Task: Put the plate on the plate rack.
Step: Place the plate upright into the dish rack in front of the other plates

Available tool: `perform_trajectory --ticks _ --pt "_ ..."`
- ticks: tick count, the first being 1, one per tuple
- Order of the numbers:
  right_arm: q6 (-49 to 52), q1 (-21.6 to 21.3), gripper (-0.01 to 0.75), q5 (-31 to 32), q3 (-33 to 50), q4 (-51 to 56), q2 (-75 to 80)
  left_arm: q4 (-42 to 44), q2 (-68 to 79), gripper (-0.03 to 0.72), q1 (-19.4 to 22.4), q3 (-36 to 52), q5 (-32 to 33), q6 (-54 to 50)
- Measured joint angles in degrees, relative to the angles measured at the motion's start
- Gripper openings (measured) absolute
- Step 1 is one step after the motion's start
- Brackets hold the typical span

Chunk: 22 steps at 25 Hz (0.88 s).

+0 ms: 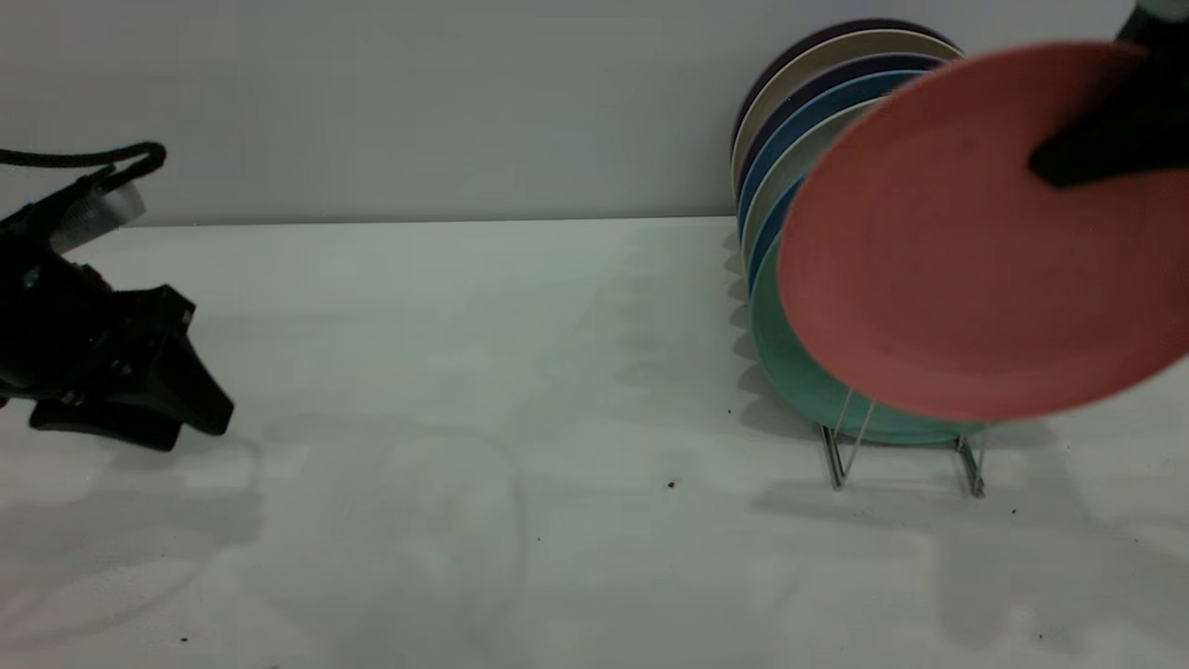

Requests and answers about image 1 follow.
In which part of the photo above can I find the green round plate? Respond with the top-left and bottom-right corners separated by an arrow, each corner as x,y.
749,237 -> 986,445

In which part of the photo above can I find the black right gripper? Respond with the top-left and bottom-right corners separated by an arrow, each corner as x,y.
1029,9 -> 1189,187

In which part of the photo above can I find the beige round plate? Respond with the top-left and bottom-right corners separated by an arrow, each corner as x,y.
730,31 -> 967,187
740,98 -> 883,270

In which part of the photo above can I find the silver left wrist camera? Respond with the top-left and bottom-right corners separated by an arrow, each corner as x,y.
51,181 -> 147,254

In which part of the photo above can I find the dark purple round plate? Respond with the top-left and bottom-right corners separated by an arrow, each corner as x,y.
730,19 -> 958,150

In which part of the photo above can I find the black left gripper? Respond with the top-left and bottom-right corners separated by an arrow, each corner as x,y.
0,209 -> 235,453

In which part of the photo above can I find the metal wire plate rack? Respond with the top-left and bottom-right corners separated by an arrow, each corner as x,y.
820,386 -> 987,500

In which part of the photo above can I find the blue round plate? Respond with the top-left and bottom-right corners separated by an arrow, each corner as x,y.
737,72 -> 930,233
748,181 -> 804,289

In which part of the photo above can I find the navy round plate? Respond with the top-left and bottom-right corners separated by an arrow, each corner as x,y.
734,54 -> 967,201

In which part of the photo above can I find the black left camera cable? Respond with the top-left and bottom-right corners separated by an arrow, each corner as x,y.
0,141 -> 168,182

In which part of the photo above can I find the pink round plate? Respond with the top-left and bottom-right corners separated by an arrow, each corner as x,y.
777,42 -> 1189,424

